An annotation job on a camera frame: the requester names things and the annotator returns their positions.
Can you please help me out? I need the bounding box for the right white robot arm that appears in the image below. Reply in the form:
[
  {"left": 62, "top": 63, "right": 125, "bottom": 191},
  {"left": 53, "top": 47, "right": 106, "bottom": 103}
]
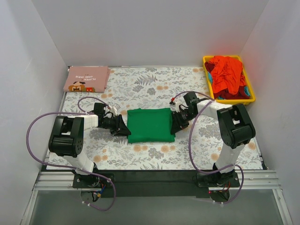
[{"left": 170, "top": 91, "right": 255, "bottom": 188}]

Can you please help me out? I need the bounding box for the dark red cloth in bin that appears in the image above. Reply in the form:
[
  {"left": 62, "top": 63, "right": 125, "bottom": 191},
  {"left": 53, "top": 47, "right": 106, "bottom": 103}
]
[{"left": 204, "top": 62, "right": 251, "bottom": 100}]

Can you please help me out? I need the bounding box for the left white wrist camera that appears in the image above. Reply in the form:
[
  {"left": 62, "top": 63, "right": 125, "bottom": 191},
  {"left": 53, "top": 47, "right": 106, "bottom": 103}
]
[{"left": 110, "top": 105, "right": 120, "bottom": 116}]

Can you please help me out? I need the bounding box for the blue cloth in bin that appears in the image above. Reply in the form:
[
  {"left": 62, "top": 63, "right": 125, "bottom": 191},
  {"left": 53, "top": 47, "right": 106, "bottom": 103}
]
[{"left": 217, "top": 86, "right": 251, "bottom": 100}]

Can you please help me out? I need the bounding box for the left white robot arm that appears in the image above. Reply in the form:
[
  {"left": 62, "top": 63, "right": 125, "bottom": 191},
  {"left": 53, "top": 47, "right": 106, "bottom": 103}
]
[{"left": 48, "top": 103, "right": 131, "bottom": 188}]

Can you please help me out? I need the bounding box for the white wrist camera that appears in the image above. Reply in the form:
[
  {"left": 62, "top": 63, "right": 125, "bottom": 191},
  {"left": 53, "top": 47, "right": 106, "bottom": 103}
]
[
  {"left": 169, "top": 97, "right": 181, "bottom": 113},
  {"left": 110, "top": 105, "right": 120, "bottom": 116}
]

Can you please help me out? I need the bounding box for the yellow plastic bin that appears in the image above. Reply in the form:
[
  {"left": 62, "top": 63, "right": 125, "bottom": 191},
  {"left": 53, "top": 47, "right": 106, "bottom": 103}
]
[{"left": 203, "top": 55, "right": 255, "bottom": 105}]

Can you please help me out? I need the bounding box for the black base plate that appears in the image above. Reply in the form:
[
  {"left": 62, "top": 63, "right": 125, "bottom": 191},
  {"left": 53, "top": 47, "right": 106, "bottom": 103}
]
[{"left": 72, "top": 170, "right": 241, "bottom": 198}]

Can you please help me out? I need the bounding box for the red t-shirt in bin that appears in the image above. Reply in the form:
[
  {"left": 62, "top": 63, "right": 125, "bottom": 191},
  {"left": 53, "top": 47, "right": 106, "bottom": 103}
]
[{"left": 207, "top": 56, "right": 246, "bottom": 95}]

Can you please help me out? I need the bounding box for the folded pink t-shirt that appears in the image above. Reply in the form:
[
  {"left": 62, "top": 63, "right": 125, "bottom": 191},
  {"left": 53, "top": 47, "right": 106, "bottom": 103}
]
[{"left": 63, "top": 66, "right": 111, "bottom": 93}]

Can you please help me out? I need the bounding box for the green t-shirt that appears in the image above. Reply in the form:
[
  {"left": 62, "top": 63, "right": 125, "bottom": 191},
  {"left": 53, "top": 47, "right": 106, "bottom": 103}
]
[{"left": 127, "top": 108, "right": 175, "bottom": 143}]

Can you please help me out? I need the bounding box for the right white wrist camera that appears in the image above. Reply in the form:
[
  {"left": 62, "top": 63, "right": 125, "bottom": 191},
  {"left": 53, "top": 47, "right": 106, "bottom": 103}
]
[{"left": 169, "top": 97, "right": 181, "bottom": 113}]

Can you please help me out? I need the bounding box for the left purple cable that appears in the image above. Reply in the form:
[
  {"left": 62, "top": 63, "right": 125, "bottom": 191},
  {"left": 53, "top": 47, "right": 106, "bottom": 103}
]
[{"left": 26, "top": 96, "right": 117, "bottom": 211}]

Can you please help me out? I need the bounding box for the floral table mat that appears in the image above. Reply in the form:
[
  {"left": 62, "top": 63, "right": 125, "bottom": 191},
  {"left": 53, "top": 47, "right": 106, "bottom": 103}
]
[{"left": 46, "top": 67, "right": 263, "bottom": 170}]

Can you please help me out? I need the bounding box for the aluminium frame rail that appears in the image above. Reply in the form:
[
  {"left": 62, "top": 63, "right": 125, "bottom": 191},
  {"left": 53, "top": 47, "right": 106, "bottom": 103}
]
[{"left": 22, "top": 170, "right": 293, "bottom": 225}]

